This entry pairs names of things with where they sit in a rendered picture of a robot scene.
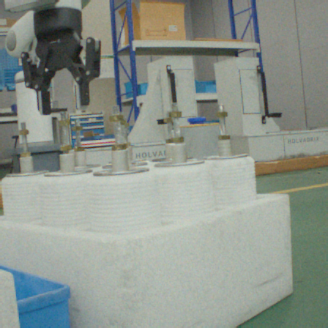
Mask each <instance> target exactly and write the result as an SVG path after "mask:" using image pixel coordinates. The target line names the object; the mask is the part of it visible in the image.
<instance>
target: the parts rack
mask: <svg viewBox="0 0 328 328"><path fill-rule="evenodd" d="M124 4H126V7H127V10H126V13H125V17H124V19H123V22H122V27H121V31H120V35H119V40H118V43H117V38H116V14H115V11H116V10H117V9H118V8H120V7H122V6H123V5H124ZM109 5H110V13H111V36H112V44H113V68H114V76H115V85H116V92H115V93H116V105H118V106H119V112H122V108H131V111H130V115H129V116H128V119H127V123H128V122H129V120H130V117H131V115H132V112H133V107H134V114H135V123H136V121H137V119H138V116H139V113H140V111H139V106H142V104H143V101H144V98H145V95H139V96H138V84H137V75H136V68H135V67H136V59H135V56H234V57H238V58H239V53H242V52H245V51H248V50H253V49H256V57H258V63H259V65H260V68H261V71H262V72H263V67H262V57H261V47H260V37H259V27H258V18H257V9H256V0H251V7H250V8H248V9H246V10H243V11H241V12H238V13H237V14H235V15H234V6H233V0H228V11H229V20H230V24H231V38H232V39H234V40H236V27H235V24H234V16H236V15H238V14H240V13H243V12H246V11H248V10H250V9H251V10H252V13H251V15H250V19H249V21H248V23H247V25H246V27H245V30H244V32H243V35H242V38H241V40H243V37H244V35H245V32H246V30H247V27H248V25H249V24H250V21H251V17H252V19H253V28H254V39H255V42H211V41H180V40H134V35H133V19H132V13H133V11H132V3H131V0H125V2H123V3H122V4H121V5H120V6H118V7H117V8H116V9H115V6H114V0H109ZM126 17H127V30H128V38H129V44H127V45H125V46H124V47H122V48H120V49H118V47H119V41H120V39H121V35H122V29H123V26H124V21H125V18H126ZM243 48H247V49H246V50H243V51H240V52H238V50H241V49H243ZM118 56H130V72H131V78H130V76H129V75H128V74H127V71H126V69H125V68H124V66H123V64H122V63H121V61H120V59H119V57H118ZM119 63H120V65H121V66H122V69H123V70H124V72H125V74H126V76H127V77H128V78H129V80H130V82H131V84H132V89H133V90H132V91H130V92H126V93H124V94H121V86H120V78H119ZM129 93H133V97H131V98H129V99H127V100H124V101H121V99H122V96H124V95H125V94H129ZM196 102H197V104H202V103H217V93H207V94H202V93H196Z"/></svg>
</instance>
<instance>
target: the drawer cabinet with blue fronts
mask: <svg viewBox="0 0 328 328"><path fill-rule="evenodd" d="M67 119H70V125H68V128H69V134H68V137H69V145H72V150H74V148H75V143H76V141H75V137H76V136H75V131H72V127H74V126H75V119H80V126H83V129H82V130H80V131H81V138H82V137H83V133H84V132H89V131H93V132H94V133H99V134H100V135H105V134H106V131H105V114H104V111H91V112H88V113H68V114H67ZM59 134H60V143H61V144H63V138H62V127H59Z"/></svg>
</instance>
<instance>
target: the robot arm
mask: <svg viewBox="0 0 328 328"><path fill-rule="evenodd" d="M4 1H5V9H6V11H7V12H11V13H12V12H27V13H26V14H25V15H24V16H23V17H22V18H21V19H20V20H19V21H18V22H17V23H16V24H15V25H13V26H12V27H11V29H10V30H9V32H8V34H7V38H6V50H7V52H8V54H9V55H11V56H14V57H16V58H19V59H21V63H22V67H23V71H21V72H18V73H17V74H16V75H15V84H16V91H15V92H16V99H17V107H18V112H17V114H18V129H19V130H21V122H26V129H29V134H27V138H28V139H27V141H28V146H44V145H53V133H52V124H51V122H52V116H51V99H50V95H51V92H50V84H51V80H52V78H53V77H54V76H55V74H56V71H59V70H62V69H64V68H65V69H68V71H69V72H71V74H72V76H73V78H74V79H75V82H76V83H77V85H75V104H76V109H77V110H78V111H86V110H87V109H88V105H89V103H90V98H89V84H90V82H91V81H92V80H93V79H95V78H99V77H100V57H101V40H100V39H97V38H92V37H89V38H87V40H85V39H84V38H83V37H82V34H81V33H82V31H83V26H82V21H83V18H82V10H83V9H84V8H85V7H86V5H87V4H88V3H89V2H90V1H91V0H4ZM83 49H84V51H85V52H86V63H85V65H84V62H83V61H82V59H81V57H80V54H81V51H82V50H83Z"/></svg>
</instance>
